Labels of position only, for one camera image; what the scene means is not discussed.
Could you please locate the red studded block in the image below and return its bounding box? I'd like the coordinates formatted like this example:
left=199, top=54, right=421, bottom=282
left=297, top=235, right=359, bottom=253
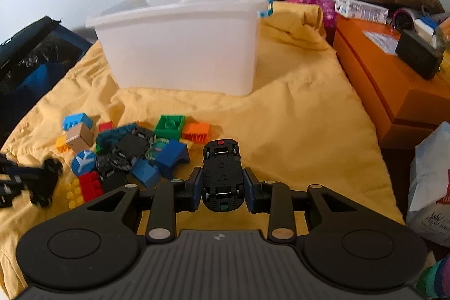
left=78, top=171, right=105, bottom=201

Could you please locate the colourful striped cloth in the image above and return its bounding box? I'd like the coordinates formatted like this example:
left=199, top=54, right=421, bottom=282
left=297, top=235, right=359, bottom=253
left=414, top=257, right=450, bottom=300

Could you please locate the white paper bag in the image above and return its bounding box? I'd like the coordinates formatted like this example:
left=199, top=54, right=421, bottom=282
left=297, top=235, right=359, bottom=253
left=405, top=121, right=450, bottom=245

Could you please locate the blue arch block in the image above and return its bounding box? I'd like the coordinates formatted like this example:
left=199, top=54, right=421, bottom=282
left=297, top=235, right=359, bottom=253
left=155, top=138, right=191, bottom=180

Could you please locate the purple tape roll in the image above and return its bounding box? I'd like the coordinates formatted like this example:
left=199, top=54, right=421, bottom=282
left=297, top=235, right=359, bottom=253
left=391, top=8, right=418, bottom=31

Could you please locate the green square block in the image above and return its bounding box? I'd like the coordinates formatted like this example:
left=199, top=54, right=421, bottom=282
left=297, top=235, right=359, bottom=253
left=154, top=115, right=186, bottom=139

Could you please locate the white and blue item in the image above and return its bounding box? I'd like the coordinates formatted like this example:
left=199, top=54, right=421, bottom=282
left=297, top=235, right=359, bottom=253
left=413, top=17, right=441, bottom=38

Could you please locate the small white carton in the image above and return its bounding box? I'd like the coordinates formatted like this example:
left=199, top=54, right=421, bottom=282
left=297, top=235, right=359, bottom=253
left=334, top=0, right=389, bottom=24

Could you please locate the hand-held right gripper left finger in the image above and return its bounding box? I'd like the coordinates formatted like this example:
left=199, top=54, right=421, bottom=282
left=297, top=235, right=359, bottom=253
left=86, top=166, right=204, bottom=244

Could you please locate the small yellow block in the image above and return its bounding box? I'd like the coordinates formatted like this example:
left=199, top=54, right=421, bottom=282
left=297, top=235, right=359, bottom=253
left=55, top=136, right=71, bottom=154

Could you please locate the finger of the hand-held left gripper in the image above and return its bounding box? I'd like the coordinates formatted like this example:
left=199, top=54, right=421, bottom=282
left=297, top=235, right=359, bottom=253
left=0, top=152, right=64, bottom=183
left=0, top=181, right=60, bottom=209

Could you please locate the black toy car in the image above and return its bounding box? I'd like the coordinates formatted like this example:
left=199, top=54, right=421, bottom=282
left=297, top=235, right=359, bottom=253
left=202, top=137, right=246, bottom=213

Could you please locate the dark blue bag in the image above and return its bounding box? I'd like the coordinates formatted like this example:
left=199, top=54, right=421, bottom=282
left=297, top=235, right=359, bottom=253
left=0, top=16, right=95, bottom=146

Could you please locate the black box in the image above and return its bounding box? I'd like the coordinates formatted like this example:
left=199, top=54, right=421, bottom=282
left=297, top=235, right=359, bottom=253
left=395, top=29, right=444, bottom=80

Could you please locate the orange block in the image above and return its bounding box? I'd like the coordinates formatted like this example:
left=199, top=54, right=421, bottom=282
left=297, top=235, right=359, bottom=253
left=181, top=122, right=211, bottom=145

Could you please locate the blue wedge block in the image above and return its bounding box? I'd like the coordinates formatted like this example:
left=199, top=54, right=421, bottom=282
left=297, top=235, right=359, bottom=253
left=131, top=157, right=161, bottom=189

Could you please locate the orange box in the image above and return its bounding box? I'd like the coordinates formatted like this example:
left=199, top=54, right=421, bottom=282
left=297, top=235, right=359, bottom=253
left=332, top=17, right=450, bottom=150

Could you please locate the blue studded block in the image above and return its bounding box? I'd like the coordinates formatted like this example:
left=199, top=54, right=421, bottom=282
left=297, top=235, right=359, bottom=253
left=62, top=112, right=94, bottom=132

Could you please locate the beige cube block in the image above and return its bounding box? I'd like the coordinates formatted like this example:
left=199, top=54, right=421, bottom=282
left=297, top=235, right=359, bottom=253
left=66, top=122, right=95, bottom=154

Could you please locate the round blue airplane block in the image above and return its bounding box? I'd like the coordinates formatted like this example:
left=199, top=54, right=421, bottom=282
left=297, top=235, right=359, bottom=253
left=71, top=150, right=97, bottom=176

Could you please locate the yellow cloth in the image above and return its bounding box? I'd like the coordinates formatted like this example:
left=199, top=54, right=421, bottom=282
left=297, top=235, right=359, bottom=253
left=0, top=1, right=405, bottom=300

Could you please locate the yellow studded block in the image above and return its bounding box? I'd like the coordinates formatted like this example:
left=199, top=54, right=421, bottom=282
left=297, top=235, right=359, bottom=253
left=65, top=178, right=84, bottom=208

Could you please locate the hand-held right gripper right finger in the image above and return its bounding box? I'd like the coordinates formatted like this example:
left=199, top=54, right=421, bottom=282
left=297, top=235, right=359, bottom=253
left=243, top=167, right=356, bottom=241

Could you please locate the white plastic bin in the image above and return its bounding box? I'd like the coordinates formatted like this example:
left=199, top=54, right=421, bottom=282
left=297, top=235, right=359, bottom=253
left=85, top=0, right=269, bottom=97

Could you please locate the black wheeled toy chassis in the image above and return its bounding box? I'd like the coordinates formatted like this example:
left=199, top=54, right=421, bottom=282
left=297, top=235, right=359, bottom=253
left=96, top=131, right=156, bottom=183

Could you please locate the teal toy truck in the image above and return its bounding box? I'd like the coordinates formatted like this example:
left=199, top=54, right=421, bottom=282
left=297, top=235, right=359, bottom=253
left=96, top=123, right=140, bottom=146

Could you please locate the pink shiny object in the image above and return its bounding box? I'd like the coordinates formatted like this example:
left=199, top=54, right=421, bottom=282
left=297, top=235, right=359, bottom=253
left=285, top=0, right=339, bottom=31

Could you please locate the clear green toy piece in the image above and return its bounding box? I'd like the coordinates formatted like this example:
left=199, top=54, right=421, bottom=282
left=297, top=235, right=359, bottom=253
left=148, top=139, right=172, bottom=161

